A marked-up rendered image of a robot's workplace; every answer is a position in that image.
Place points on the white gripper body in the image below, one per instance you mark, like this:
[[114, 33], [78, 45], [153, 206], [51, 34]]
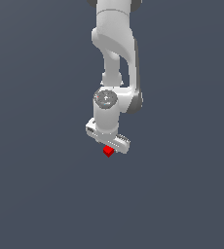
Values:
[[119, 144]]

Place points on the small red cube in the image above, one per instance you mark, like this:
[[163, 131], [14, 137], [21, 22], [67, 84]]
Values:
[[108, 151]]

